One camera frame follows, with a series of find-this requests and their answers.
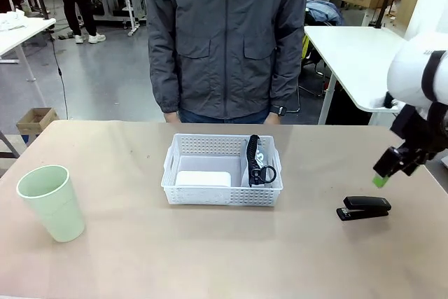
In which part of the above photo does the grey CAMPUS zipper pouch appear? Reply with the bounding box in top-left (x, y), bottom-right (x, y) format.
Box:
top-left (240, 134), bottom-right (279, 188)

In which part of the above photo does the large white table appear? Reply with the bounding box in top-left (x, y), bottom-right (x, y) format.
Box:
top-left (303, 25), bottom-right (409, 125)

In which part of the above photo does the black right arm cable strap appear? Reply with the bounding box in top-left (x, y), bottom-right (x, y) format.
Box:
top-left (421, 50), bottom-right (448, 111)

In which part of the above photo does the open cardboard box on floor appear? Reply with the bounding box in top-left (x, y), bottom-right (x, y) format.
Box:
top-left (15, 106), bottom-right (60, 137)

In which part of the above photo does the black cabinet under table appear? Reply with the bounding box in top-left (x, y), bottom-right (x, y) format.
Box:
top-left (325, 81), bottom-right (372, 126)

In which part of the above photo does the white perforated plastic basket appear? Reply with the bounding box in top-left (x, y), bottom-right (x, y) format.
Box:
top-left (160, 133), bottom-right (284, 208)

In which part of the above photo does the white crumpled cloth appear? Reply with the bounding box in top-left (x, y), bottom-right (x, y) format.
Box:
top-left (0, 11), bottom-right (29, 32)

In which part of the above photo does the white rectangular box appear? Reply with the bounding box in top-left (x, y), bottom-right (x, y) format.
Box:
top-left (174, 170), bottom-right (233, 188)

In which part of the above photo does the black stapler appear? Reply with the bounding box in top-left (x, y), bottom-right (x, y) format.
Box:
top-left (335, 195), bottom-right (392, 222)

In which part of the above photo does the white table with cloth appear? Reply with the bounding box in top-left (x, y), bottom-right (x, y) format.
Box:
top-left (0, 17), bottom-right (57, 83)

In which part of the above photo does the pale green plastic cup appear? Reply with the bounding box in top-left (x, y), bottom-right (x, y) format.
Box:
top-left (16, 165), bottom-right (87, 243)

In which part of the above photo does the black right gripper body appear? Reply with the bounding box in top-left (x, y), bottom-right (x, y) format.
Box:
top-left (390, 101), bottom-right (448, 167)

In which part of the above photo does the blue jacket on chair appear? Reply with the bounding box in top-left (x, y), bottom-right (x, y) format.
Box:
top-left (304, 0), bottom-right (346, 27)

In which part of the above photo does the black floor cable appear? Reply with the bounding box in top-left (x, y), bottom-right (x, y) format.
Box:
top-left (50, 31), bottom-right (70, 120)

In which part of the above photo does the person in grey jacket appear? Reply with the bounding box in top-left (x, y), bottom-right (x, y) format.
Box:
top-left (143, 0), bottom-right (309, 125)

